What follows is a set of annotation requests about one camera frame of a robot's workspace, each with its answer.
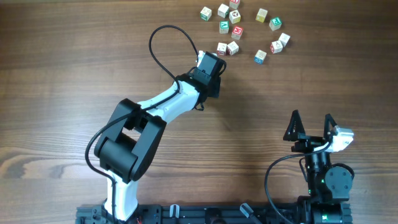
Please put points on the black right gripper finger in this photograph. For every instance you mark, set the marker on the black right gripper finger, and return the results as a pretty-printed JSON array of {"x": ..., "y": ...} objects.
[
  {"x": 295, "y": 130},
  {"x": 328, "y": 126}
]

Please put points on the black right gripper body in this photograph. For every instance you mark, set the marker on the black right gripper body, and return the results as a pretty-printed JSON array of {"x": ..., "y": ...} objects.
[{"x": 308, "y": 143}]

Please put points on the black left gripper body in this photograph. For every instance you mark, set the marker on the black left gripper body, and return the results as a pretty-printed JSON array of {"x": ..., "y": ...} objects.
[{"x": 216, "y": 88}]

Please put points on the blue-sided bee block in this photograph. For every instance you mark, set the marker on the blue-sided bee block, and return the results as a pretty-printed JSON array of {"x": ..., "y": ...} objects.
[{"x": 260, "y": 56}]

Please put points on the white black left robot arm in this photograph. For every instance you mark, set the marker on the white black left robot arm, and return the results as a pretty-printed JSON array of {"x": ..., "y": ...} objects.
[{"x": 128, "y": 143}]

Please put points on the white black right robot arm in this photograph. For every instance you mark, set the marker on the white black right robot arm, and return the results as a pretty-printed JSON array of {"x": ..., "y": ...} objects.
[{"x": 328, "y": 184}]

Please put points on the red A block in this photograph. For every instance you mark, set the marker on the red A block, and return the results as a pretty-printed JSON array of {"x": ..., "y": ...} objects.
[{"x": 221, "y": 49}]

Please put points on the plain picture block beside A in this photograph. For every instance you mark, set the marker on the plain picture block beside A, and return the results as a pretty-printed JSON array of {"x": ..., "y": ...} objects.
[{"x": 232, "y": 48}]

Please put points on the red M block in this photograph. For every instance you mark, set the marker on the red M block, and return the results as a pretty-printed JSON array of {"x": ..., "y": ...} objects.
[{"x": 237, "y": 32}]

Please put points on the green Y block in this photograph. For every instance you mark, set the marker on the green Y block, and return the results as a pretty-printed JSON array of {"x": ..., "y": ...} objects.
[{"x": 224, "y": 27}]

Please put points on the yellow-sided picture block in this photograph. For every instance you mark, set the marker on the yellow-sided picture block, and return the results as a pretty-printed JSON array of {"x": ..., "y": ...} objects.
[{"x": 234, "y": 16}]

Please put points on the red-sided ice cream block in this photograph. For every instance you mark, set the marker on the red-sided ice cream block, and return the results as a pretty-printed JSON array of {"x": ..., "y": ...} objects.
[{"x": 276, "y": 47}]

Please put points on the green-letter block far left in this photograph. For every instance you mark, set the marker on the green-letter block far left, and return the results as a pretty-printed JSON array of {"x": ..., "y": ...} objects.
[{"x": 205, "y": 13}]

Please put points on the white block green side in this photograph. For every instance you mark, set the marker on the white block green side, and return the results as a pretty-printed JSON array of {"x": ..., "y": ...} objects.
[{"x": 223, "y": 10}]

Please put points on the blue P block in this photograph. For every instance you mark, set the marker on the blue P block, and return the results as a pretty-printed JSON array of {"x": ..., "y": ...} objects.
[{"x": 284, "y": 38}]

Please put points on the red-top block at back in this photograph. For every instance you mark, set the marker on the red-top block at back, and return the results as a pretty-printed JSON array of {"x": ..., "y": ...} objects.
[{"x": 234, "y": 3}]

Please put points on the yellow block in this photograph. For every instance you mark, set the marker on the yellow block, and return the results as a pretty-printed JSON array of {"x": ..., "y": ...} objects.
[{"x": 261, "y": 15}]

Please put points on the green-top block right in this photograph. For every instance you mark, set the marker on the green-top block right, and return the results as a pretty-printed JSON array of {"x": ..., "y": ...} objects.
[{"x": 275, "y": 23}]

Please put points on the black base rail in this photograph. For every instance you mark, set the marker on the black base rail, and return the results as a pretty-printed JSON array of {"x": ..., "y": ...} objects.
[{"x": 214, "y": 214}]

